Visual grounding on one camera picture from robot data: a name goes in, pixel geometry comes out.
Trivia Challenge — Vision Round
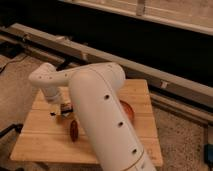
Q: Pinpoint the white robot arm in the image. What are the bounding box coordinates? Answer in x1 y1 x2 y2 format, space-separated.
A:
29 62 156 171

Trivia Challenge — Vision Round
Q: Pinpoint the wooden board table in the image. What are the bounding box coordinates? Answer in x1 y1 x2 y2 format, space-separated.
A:
10 79 163 167

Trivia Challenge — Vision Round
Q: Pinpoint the dark red oval object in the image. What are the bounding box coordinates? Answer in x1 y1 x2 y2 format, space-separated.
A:
70 120 79 142

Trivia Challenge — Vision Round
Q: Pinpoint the orange round plate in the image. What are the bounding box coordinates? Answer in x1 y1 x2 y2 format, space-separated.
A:
120 100 134 123

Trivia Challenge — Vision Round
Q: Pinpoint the blue object at right edge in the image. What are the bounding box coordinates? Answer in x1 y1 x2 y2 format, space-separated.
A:
204 144 213 164

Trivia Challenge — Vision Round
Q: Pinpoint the black cable on floor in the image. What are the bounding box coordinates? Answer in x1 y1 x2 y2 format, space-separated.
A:
0 53 29 75

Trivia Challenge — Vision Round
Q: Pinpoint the black clamp handle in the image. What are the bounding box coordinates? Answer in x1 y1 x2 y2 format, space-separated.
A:
0 124 23 138

